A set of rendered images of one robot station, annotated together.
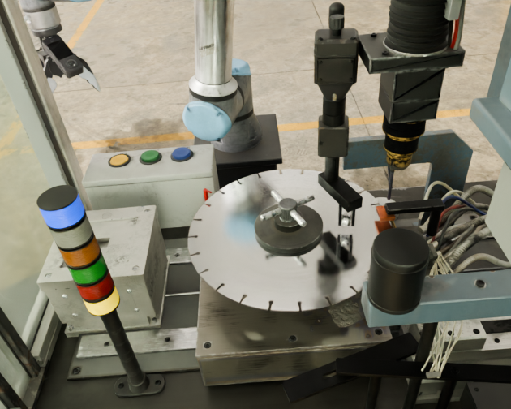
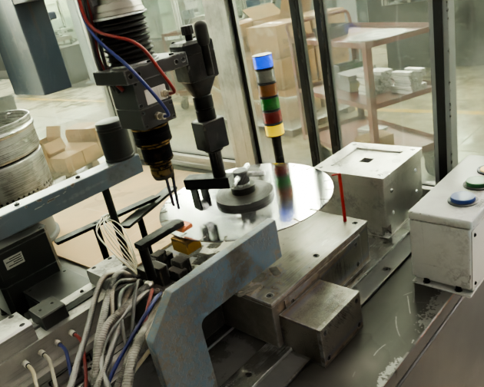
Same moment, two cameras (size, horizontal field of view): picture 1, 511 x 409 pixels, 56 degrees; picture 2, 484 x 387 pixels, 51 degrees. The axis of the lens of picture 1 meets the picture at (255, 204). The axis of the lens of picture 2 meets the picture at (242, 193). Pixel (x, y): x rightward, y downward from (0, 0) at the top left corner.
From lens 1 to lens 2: 137 cm
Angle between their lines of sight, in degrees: 105
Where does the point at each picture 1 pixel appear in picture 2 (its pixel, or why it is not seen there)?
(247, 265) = not seen: hidden behind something
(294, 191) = (277, 209)
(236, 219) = (286, 180)
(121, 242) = (356, 166)
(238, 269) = not seen: hidden behind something
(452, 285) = (92, 171)
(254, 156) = not seen: outside the picture
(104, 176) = (466, 163)
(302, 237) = (223, 193)
